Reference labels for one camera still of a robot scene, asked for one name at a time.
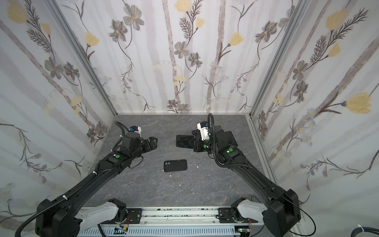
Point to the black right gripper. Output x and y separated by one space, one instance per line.
196 142

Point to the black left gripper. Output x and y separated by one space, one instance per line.
154 145

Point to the small black phone case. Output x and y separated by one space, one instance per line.
175 165

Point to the blue-edged phone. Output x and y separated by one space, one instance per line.
183 141
227 138

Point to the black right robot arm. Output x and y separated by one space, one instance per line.
281 212

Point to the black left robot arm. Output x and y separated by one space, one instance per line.
59 217

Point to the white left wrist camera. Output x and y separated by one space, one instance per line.
136 129

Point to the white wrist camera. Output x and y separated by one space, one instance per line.
136 129
203 129

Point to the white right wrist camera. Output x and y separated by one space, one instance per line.
203 129

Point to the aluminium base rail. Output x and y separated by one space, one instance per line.
246 217

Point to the white slotted cable duct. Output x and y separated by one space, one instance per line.
175 231

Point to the left corner aluminium post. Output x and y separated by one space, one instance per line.
79 51

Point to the corner aluminium post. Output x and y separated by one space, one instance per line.
279 54
79 51

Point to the right corner aluminium post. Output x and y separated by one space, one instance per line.
279 54

